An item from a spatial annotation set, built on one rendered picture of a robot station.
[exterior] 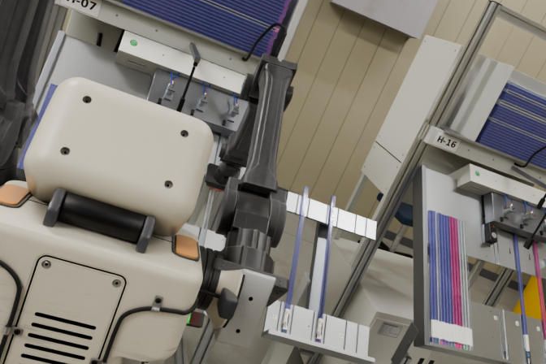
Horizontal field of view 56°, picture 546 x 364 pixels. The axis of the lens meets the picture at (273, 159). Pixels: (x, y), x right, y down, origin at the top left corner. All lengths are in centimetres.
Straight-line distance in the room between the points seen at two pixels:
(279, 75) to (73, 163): 53
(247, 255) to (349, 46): 402
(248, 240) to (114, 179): 24
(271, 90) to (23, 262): 56
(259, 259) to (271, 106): 34
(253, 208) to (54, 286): 32
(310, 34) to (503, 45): 168
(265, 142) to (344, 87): 382
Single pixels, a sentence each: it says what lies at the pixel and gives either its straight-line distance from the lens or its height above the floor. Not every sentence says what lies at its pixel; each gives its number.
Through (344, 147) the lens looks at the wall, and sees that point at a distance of 483.
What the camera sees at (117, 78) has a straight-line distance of 178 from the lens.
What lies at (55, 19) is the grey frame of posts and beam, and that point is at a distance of 187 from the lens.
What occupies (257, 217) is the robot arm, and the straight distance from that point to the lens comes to 80.
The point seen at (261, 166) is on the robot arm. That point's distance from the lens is 88.
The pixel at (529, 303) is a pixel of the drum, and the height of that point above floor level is 21.
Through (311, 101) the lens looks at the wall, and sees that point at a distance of 472.
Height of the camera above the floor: 155
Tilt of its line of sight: 15 degrees down
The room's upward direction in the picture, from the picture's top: 23 degrees clockwise
